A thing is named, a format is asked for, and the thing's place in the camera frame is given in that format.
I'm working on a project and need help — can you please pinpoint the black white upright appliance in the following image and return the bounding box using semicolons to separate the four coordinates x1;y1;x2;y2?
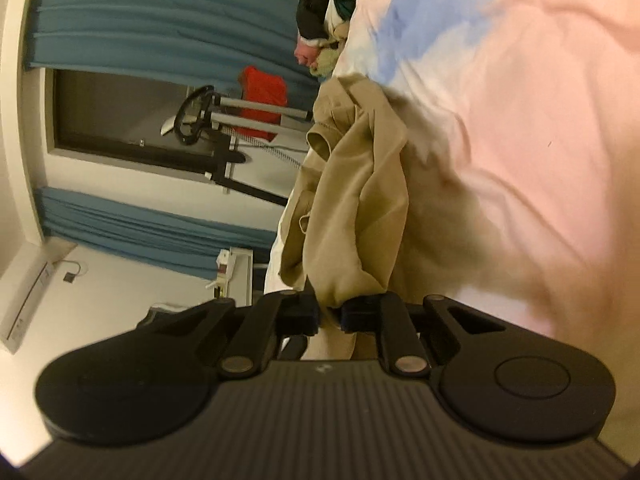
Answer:
202;128;300;207

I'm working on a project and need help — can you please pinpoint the tan hooded sweatshirt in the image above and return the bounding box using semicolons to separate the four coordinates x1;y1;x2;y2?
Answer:
278;72;410;361

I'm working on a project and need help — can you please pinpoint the narrow blue curtain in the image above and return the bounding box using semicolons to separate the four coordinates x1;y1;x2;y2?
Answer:
35;186;276;280

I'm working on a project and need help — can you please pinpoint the large blue curtain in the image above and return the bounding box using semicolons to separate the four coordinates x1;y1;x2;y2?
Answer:
25;0;318;107

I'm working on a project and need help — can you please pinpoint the dark window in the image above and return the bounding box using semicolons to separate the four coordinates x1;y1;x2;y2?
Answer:
52;70;218;174

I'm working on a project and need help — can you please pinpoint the pile of mixed clothes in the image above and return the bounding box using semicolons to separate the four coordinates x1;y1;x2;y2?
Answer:
294;0;356;79

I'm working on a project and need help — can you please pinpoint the white dressing table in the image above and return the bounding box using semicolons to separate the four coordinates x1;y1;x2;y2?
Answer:
205;247;254;307

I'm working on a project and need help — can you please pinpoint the wall power socket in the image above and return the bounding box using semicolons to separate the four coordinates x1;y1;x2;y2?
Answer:
63;272;77;283

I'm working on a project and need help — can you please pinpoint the white air conditioner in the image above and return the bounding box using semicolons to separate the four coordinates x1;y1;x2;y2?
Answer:
1;237;82;354

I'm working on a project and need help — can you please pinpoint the pastel bed duvet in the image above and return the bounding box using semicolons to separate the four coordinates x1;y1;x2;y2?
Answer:
264;0;640;461

